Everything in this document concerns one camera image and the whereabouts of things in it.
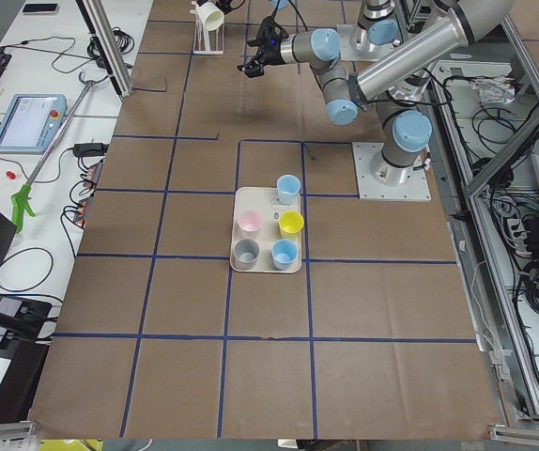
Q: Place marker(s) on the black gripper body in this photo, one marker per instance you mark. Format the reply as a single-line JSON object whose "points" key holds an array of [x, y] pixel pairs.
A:
{"points": [[227, 6], [269, 53]]}

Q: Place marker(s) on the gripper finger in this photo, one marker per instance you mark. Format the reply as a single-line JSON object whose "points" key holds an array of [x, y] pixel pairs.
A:
{"points": [[258, 44], [253, 68]]}

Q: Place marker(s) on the white plastic cup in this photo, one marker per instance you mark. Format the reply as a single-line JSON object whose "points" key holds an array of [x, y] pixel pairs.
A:
{"points": [[209, 15]]}

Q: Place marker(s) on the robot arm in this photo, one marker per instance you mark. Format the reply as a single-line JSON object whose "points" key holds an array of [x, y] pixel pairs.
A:
{"points": [[374, 34], [351, 71]]}

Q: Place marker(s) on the pink plastic cup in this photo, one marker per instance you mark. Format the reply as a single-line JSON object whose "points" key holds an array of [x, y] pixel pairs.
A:
{"points": [[249, 224]]}

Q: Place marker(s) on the yellow plastic cup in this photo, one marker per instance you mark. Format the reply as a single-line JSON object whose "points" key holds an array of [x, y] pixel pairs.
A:
{"points": [[291, 224]]}

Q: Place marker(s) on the grey plastic cup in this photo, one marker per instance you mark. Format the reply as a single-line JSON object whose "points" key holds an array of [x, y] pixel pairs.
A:
{"points": [[245, 254]]}

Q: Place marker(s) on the light blue plastic cup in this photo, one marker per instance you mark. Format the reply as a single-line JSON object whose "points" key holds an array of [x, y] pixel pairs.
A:
{"points": [[284, 253]]}

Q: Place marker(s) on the cream plastic tray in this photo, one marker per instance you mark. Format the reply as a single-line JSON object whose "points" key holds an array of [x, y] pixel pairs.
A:
{"points": [[265, 201]]}

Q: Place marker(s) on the black smartphone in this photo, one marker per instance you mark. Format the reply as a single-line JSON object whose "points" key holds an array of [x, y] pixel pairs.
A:
{"points": [[40, 8]]}

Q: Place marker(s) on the black power adapter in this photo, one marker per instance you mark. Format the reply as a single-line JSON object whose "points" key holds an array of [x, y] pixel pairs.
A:
{"points": [[83, 150]]}

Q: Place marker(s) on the blue teach pendant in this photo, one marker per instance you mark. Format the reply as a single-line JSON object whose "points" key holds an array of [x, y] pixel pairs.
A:
{"points": [[31, 122]]}

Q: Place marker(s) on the white wire cup rack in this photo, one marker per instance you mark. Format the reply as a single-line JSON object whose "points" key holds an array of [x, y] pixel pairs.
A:
{"points": [[209, 43]]}

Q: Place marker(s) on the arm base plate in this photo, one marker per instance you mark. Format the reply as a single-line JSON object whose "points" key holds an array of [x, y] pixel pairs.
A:
{"points": [[377, 180], [354, 44]]}

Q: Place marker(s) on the aluminium frame post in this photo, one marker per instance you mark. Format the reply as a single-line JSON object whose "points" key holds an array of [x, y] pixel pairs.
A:
{"points": [[100, 30]]}

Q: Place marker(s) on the green handled reacher grabber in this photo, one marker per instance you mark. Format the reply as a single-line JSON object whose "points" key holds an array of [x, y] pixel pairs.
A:
{"points": [[20, 200]]}

